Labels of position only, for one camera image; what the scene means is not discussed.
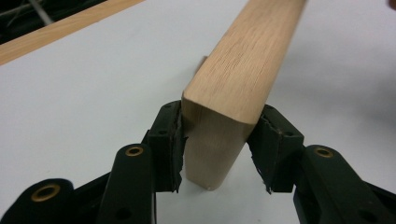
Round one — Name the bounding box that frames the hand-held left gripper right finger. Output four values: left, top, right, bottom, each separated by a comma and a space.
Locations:
247, 104, 305, 195

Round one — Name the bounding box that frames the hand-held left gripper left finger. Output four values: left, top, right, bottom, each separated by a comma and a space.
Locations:
141, 99, 189, 194

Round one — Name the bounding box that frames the wooden picture frame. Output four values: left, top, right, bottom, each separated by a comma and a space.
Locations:
180, 0, 308, 191

